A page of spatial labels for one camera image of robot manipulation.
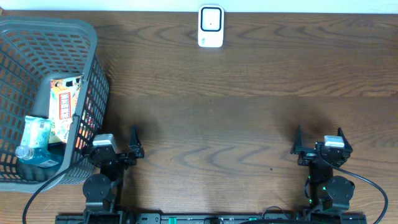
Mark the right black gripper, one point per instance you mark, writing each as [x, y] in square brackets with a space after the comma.
[308, 154]

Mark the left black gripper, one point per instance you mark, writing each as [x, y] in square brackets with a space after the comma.
[129, 158]

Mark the teal wet wipes pack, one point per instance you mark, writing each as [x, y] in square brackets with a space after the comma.
[36, 133]

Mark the blue liquid bottle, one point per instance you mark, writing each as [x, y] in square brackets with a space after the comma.
[37, 157]

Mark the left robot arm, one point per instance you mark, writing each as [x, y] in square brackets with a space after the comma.
[103, 190]

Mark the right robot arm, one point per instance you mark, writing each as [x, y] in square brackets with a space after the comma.
[328, 193]

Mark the white barcode scanner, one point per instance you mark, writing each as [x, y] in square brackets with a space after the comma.
[210, 26]

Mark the yellow snack package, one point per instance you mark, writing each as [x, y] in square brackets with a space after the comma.
[63, 101]

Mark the grey plastic shopping basket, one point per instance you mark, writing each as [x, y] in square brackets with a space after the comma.
[34, 51]

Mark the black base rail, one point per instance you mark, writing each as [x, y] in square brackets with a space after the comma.
[156, 218]

